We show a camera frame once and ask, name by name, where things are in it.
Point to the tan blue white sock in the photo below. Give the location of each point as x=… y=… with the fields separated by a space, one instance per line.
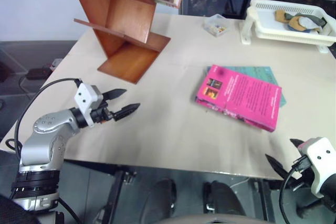
x=299 y=24

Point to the white power strip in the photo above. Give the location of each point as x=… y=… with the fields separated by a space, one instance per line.
x=56 y=63

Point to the black textured fabric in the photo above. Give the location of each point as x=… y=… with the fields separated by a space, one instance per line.
x=13 y=212

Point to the black power adapter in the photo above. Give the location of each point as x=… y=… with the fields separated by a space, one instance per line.
x=38 y=74

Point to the white plastic basket rack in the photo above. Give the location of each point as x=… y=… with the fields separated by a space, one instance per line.
x=265 y=24

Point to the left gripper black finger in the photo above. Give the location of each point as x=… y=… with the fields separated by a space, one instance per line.
x=127 y=111
x=115 y=94

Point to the clear plastic small parts box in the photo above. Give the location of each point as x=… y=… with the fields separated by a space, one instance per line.
x=216 y=26

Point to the dark rounded robot foot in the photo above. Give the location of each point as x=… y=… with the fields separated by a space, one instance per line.
x=164 y=197
x=223 y=200

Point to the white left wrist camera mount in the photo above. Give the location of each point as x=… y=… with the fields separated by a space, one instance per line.
x=85 y=95

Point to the wooden book stand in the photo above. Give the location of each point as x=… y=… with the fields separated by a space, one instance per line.
x=126 y=24

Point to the teal paperback book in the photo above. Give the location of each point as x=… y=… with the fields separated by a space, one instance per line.
x=262 y=73

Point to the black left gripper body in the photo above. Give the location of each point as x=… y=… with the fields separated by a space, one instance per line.
x=100 y=113

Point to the black table leg frame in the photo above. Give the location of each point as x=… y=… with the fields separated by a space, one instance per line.
x=262 y=197
x=115 y=195

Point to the pink paperback book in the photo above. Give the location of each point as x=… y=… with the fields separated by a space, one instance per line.
x=244 y=95

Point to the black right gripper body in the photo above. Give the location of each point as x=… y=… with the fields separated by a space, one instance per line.
x=299 y=180

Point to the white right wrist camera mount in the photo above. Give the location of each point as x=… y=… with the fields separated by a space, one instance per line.
x=320 y=155

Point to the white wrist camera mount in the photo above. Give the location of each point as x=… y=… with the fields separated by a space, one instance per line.
x=320 y=155
x=85 y=95

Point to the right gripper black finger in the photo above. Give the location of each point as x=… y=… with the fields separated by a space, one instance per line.
x=298 y=142
x=277 y=166

